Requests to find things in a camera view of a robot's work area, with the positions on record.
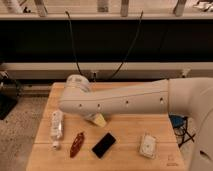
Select clear plastic bottle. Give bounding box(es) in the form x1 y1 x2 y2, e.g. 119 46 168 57
50 110 63 150

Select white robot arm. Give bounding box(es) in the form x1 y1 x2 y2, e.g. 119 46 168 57
59 75 213 171

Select black smartphone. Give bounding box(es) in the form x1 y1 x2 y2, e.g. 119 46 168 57
92 133 116 158

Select red brown oblong object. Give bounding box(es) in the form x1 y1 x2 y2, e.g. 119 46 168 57
70 132 85 158

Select white wrapped packet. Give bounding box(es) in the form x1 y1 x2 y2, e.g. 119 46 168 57
139 133 156 159

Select blue connector box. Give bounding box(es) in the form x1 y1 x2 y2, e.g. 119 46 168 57
169 115 187 129

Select dark equipment at left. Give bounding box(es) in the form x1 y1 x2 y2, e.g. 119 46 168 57
0 71 21 120

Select wall power outlet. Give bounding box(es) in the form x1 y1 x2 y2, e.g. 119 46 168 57
91 70 98 79

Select black floor cables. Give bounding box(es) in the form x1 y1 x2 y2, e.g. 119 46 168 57
173 114 197 149

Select black cable left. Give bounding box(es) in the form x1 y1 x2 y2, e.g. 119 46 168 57
64 10 86 77

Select black cable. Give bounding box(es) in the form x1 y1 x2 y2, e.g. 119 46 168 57
64 10 86 77
107 10 145 81

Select black cable right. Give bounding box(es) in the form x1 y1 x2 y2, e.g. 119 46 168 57
107 10 145 81

